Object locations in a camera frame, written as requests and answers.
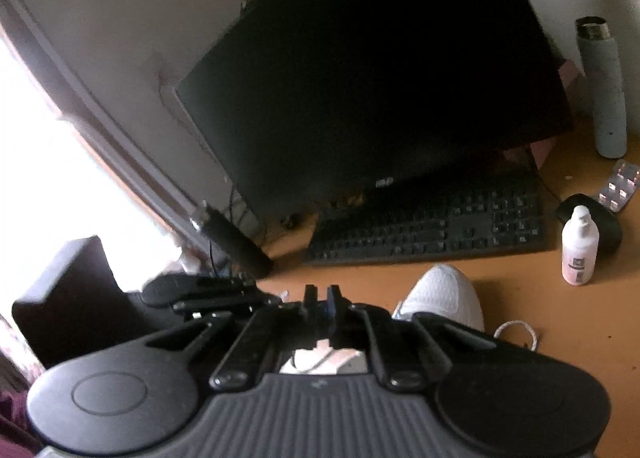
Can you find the wooden window frame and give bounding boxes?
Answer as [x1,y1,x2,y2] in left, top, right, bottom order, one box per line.
[0,0,211,249]

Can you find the black cable bundle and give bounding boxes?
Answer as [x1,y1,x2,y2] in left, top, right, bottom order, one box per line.
[200,178,266,279]

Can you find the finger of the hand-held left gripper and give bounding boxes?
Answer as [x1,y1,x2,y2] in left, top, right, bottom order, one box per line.
[142,275,281,306]
[172,305,281,321]

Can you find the white shoelace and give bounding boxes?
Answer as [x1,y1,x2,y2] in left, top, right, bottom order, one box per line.
[494,320,542,351]

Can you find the black computer monitor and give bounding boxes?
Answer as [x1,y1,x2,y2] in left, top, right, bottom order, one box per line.
[175,0,576,219]

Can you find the white mesh sneaker blue stripes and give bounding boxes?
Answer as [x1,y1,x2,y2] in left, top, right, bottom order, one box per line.
[277,264,486,376]

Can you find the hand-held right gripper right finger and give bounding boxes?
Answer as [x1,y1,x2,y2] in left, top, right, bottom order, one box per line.
[327,285,501,393]

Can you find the black thermos bottle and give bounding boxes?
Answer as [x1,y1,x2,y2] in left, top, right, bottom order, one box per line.
[190,205,275,279]

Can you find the silver blister pill pack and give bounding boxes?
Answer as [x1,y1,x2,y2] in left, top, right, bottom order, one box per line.
[597,159,640,213]

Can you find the person's maroon clothing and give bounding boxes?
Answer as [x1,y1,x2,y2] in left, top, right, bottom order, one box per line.
[0,383,36,458]

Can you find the white spray bottle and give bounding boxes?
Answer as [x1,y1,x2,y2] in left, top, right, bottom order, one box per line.
[561,206,600,286]

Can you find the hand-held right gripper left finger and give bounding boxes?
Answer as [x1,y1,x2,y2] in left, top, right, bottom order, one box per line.
[145,285,318,391]

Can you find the black computer mouse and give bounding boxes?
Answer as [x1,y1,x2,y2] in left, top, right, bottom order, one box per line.
[555,194,623,256]

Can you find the grey thermos bottle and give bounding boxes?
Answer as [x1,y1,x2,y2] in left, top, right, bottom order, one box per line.
[575,16,628,159]

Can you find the black keyboard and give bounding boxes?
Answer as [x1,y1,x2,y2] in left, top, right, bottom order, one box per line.
[304,170,548,266]

